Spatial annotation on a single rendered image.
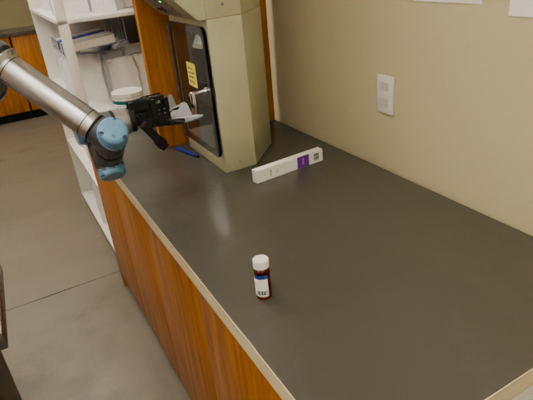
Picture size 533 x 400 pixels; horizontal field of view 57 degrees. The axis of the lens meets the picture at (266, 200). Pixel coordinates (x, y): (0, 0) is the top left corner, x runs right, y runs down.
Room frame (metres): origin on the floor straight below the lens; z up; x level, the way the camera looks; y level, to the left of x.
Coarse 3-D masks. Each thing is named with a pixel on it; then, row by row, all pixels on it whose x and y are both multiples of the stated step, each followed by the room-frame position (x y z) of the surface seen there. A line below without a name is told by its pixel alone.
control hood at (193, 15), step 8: (144, 0) 1.71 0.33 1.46; (168, 0) 1.47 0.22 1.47; (176, 0) 1.43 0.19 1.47; (184, 0) 1.44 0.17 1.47; (192, 0) 1.45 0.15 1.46; (200, 0) 1.46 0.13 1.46; (176, 8) 1.50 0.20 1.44; (184, 8) 1.45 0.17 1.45; (192, 8) 1.45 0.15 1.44; (200, 8) 1.46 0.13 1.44; (176, 16) 1.60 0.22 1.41; (184, 16) 1.52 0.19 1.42; (192, 16) 1.45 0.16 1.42; (200, 16) 1.46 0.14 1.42
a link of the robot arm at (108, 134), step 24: (0, 48) 1.25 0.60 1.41; (0, 72) 1.23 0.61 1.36; (24, 72) 1.23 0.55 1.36; (24, 96) 1.23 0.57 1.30; (48, 96) 1.21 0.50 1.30; (72, 96) 1.24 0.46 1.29; (72, 120) 1.19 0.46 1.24; (96, 120) 1.20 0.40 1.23; (120, 120) 1.20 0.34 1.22; (96, 144) 1.19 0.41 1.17; (120, 144) 1.17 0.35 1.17
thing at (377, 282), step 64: (128, 192) 1.41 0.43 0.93; (192, 192) 1.35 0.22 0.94; (256, 192) 1.31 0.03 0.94; (320, 192) 1.27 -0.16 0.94; (384, 192) 1.23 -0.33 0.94; (192, 256) 0.99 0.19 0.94; (320, 256) 0.94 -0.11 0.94; (384, 256) 0.92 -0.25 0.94; (448, 256) 0.90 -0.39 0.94; (512, 256) 0.87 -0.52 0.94; (256, 320) 0.75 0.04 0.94; (320, 320) 0.73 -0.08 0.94; (384, 320) 0.71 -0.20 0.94; (448, 320) 0.70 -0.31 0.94; (512, 320) 0.68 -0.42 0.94; (320, 384) 0.58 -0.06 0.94; (384, 384) 0.57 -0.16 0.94; (448, 384) 0.55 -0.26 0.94; (512, 384) 0.55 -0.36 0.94
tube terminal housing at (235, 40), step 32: (224, 0) 1.50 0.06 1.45; (256, 0) 1.67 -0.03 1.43; (224, 32) 1.49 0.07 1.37; (256, 32) 1.65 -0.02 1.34; (224, 64) 1.49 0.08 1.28; (256, 64) 1.62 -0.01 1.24; (224, 96) 1.48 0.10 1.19; (256, 96) 1.59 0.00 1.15; (224, 128) 1.48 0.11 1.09; (256, 128) 1.56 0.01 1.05; (224, 160) 1.47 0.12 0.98; (256, 160) 1.52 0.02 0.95
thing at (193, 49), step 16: (176, 32) 1.67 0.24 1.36; (192, 32) 1.54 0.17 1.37; (176, 48) 1.70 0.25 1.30; (192, 48) 1.56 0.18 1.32; (176, 64) 1.72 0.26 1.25; (208, 64) 1.47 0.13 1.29; (208, 80) 1.48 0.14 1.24; (208, 96) 1.49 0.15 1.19; (192, 112) 1.64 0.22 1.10; (208, 112) 1.51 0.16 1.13; (192, 128) 1.67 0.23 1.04; (208, 128) 1.53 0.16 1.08; (208, 144) 1.55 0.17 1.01
